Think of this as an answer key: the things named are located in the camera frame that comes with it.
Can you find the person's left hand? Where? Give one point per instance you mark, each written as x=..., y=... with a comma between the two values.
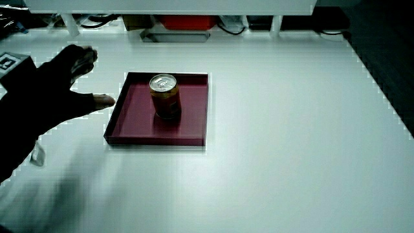
x=48, y=90

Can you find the maroon square plate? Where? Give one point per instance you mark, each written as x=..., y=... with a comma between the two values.
x=136, y=123

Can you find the red bull can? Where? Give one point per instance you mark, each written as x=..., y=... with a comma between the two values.
x=165, y=97

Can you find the person's left forearm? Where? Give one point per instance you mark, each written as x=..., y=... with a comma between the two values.
x=13, y=139

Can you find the small white tag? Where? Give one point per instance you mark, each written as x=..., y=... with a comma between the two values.
x=38, y=156

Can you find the brown cardboard box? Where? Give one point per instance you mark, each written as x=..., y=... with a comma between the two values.
x=137, y=22

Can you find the white raised shelf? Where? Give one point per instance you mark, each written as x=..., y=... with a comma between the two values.
x=168, y=6

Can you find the red box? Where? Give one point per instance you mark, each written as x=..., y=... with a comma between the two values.
x=187, y=22

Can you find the white adapter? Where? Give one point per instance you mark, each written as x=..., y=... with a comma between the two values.
x=233, y=22

